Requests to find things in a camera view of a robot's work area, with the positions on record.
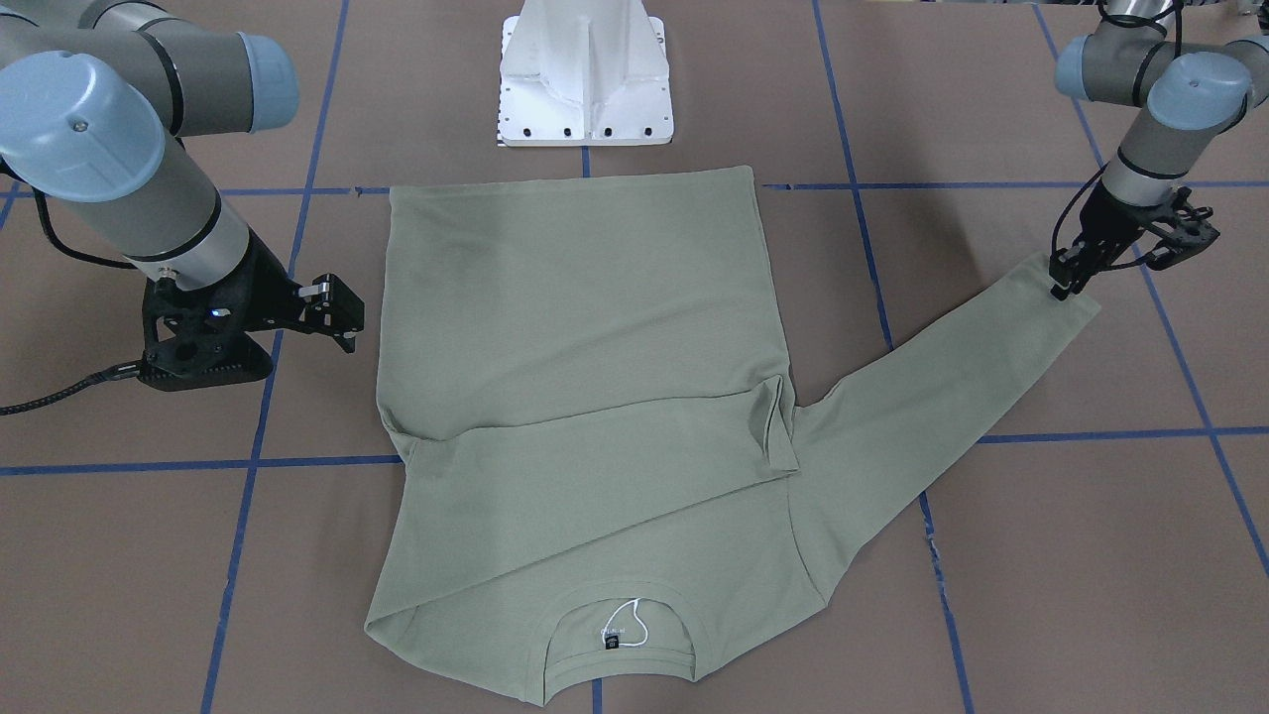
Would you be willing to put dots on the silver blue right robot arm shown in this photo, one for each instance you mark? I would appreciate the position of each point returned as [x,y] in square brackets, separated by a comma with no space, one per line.
[98,99]

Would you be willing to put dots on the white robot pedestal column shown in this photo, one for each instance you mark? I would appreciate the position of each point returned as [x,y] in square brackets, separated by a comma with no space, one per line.
[584,73]

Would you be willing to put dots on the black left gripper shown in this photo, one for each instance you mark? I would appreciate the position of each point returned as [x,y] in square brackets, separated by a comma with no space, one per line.
[1104,219]

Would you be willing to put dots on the olive green long-sleeve shirt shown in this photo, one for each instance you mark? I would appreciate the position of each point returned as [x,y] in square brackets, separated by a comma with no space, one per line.
[607,473]

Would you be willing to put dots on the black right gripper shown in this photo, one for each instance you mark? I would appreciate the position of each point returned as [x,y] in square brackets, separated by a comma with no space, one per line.
[266,286]

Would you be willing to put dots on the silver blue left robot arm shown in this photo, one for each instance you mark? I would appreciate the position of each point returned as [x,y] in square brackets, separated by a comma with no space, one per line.
[1185,95]

